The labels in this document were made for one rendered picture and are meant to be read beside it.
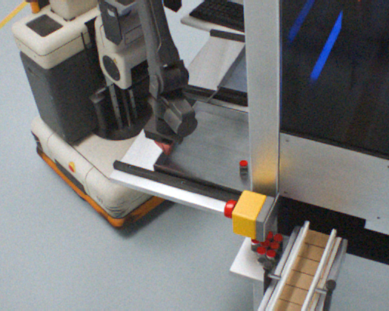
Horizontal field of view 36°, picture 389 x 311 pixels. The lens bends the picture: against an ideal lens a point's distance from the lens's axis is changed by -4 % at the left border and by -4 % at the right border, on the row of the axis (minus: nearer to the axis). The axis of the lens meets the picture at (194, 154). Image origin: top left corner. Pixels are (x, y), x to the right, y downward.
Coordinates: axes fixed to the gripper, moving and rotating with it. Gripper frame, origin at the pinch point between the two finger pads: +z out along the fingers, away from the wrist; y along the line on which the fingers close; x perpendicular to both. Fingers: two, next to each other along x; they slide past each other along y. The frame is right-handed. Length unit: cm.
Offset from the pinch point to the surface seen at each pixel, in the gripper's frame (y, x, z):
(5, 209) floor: -95, 19, 99
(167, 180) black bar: 4.0, -8.6, 0.1
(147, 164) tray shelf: -4.2, -3.8, 2.8
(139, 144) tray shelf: -9.7, 2.1, 3.3
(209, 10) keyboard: -20, 76, 10
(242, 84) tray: 7.8, 33.7, 1.5
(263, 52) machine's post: 27, -13, -51
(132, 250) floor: -30, 20, 94
